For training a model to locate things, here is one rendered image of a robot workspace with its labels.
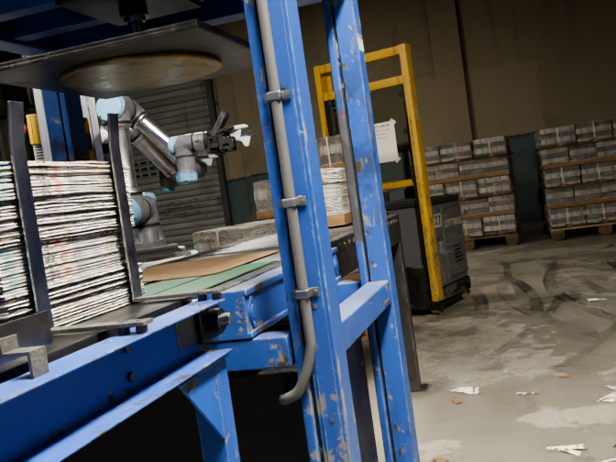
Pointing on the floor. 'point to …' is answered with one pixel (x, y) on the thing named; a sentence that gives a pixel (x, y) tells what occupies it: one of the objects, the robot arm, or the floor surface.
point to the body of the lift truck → (440, 207)
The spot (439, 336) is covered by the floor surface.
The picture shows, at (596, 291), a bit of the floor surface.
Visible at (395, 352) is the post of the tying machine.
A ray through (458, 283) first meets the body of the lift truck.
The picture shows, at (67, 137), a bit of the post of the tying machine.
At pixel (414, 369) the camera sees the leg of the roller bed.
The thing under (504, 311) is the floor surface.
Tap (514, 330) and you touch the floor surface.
